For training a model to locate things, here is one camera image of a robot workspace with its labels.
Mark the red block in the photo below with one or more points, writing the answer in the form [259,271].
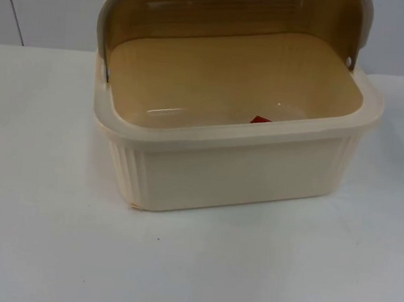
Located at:
[259,120]

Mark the cream lid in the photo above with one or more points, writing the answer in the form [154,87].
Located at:
[233,17]

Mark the cream box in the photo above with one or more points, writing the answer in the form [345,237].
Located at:
[238,175]

